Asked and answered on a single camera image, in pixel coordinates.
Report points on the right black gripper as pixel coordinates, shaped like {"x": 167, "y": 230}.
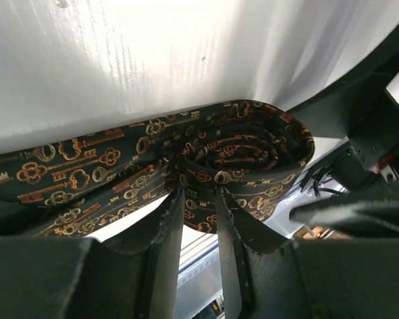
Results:
{"x": 371, "y": 154}

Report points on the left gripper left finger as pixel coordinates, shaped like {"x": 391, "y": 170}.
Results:
{"x": 131, "y": 275}

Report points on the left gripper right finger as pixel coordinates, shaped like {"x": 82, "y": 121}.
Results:
{"x": 266, "y": 275}

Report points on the dark key-patterned tie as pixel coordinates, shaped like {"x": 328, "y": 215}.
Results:
{"x": 75, "y": 187}

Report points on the aluminium mounting rail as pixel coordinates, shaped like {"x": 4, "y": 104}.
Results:
{"x": 199, "y": 290}

